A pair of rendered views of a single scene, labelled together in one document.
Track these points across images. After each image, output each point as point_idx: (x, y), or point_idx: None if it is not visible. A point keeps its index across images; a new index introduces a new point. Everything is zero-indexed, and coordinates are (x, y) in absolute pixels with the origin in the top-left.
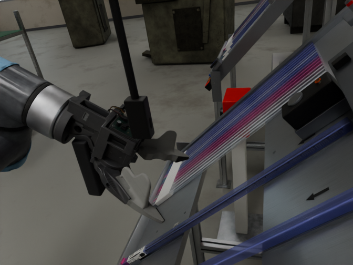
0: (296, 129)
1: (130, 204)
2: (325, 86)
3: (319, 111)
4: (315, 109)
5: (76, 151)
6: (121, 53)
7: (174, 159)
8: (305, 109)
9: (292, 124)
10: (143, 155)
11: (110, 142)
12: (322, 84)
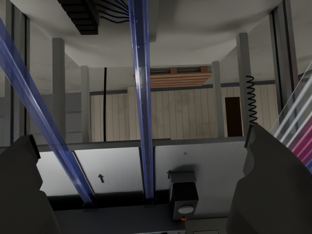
0: (173, 184)
1: None
2: (172, 217)
3: (171, 197)
4: (172, 200)
5: None
6: None
7: (250, 139)
8: (172, 203)
9: (173, 191)
10: (238, 226)
11: None
12: (176, 217)
